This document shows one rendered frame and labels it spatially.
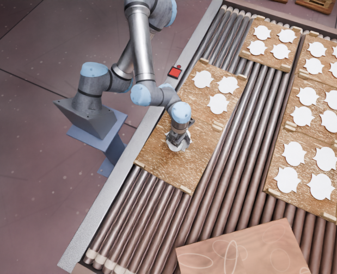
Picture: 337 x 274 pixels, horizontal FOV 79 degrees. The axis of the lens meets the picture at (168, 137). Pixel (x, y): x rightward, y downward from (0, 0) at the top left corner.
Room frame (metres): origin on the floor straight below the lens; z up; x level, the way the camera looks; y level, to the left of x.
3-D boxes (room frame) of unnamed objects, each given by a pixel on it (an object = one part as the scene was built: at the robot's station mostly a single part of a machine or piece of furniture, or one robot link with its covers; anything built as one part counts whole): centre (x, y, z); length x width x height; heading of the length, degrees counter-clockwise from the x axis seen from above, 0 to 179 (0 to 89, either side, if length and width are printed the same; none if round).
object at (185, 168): (0.40, -0.07, 0.93); 0.41 x 0.35 x 0.02; 153
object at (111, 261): (0.69, -0.12, 0.90); 1.95 x 0.05 x 0.05; 157
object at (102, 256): (0.71, -0.08, 0.90); 1.95 x 0.05 x 0.05; 157
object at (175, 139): (0.40, -0.04, 1.10); 0.09 x 0.08 x 0.12; 144
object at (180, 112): (0.41, -0.05, 1.26); 0.09 x 0.08 x 0.11; 31
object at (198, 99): (0.77, -0.25, 0.93); 0.41 x 0.35 x 0.02; 154
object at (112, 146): (0.55, 0.43, 0.44); 0.38 x 0.38 x 0.87; 67
